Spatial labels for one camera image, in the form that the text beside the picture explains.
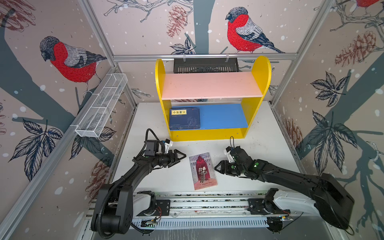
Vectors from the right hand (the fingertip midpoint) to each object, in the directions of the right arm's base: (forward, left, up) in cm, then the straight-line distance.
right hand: (216, 171), depth 80 cm
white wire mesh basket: (+11, +61, +27) cm, 68 cm away
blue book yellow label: (+25, +19, +14) cm, 35 cm away
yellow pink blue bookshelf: (+25, -3, +12) cm, 28 cm away
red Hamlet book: (+1, +8, -5) cm, 9 cm away
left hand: (+4, +19, +5) cm, 20 cm away
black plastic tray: (+58, +7, +31) cm, 66 cm away
